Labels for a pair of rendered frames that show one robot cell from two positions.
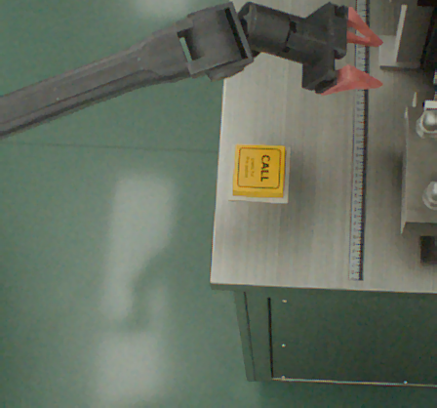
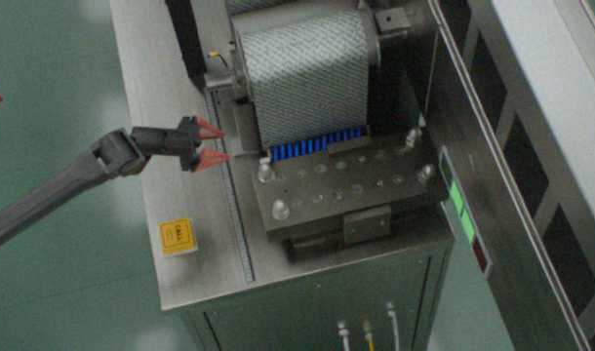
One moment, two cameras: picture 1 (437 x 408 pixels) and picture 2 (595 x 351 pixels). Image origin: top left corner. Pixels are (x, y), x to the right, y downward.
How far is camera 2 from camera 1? 29 cm
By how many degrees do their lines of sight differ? 14
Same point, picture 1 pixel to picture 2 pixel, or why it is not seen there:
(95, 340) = not seen: outside the picture
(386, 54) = (236, 148)
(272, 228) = (192, 266)
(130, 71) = (68, 182)
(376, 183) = (249, 223)
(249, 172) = (170, 237)
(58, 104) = (26, 214)
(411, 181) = (263, 208)
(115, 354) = not seen: outside the picture
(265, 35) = (148, 142)
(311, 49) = (179, 144)
